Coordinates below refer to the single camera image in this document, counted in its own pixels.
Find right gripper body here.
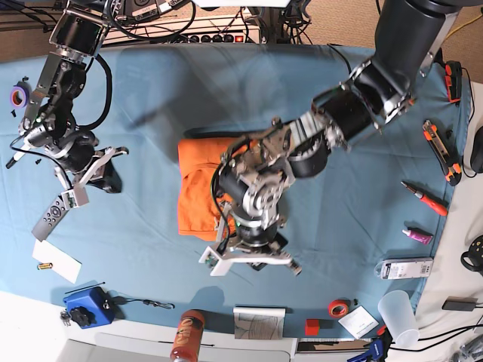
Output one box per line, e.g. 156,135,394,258
43,131,101,176

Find black power adapter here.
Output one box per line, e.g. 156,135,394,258
441,297,478,311

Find orange t-shirt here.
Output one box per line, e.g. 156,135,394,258
177,137,235,241

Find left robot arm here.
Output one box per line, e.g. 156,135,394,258
200,1,467,277

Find purple glue tube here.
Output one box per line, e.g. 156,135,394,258
402,228,433,245

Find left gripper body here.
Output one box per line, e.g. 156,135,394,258
226,205,288,259

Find plastic blister pack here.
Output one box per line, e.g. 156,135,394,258
374,257,434,280

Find white paper card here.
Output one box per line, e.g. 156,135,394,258
32,240,82,284

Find translucent plastic cup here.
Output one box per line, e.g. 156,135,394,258
377,290,420,348

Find blue clamp box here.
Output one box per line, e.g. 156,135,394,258
63,287,115,329

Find power strip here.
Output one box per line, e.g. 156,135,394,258
174,33,255,44

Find small yellow battery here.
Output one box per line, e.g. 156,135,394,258
37,263,53,270

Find grey remote control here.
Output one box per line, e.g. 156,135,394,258
32,192,70,241

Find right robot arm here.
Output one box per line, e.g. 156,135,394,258
6,1,122,194

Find black computer mouse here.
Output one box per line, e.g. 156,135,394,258
470,127,483,173

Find red tape roll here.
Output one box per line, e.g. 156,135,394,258
328,299,351,318

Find silver carabiner with strap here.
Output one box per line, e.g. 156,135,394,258
112,296,175,310

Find purple tape roll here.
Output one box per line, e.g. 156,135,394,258
10,81,31,109

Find orange drink bottle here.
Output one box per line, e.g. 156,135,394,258
170,309,205,362

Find blue-grey table cloth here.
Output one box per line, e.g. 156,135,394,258
1,44,471,337

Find black and white marker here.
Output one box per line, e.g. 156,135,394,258
5,149,26,169

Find small red cube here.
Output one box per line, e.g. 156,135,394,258
304,319,320,336

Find grey notebook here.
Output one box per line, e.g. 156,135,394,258
233,306,286,340

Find white square card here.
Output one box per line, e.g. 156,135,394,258
338,306,378,339

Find orange black clamp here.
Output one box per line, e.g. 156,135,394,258
445,60,463,103

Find blue spring clamp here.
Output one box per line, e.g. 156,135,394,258
347,325,392,362

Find red screwdriver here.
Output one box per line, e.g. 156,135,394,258
401,181,448,216

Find orange black utility knife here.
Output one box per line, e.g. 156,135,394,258
423,120,462,186

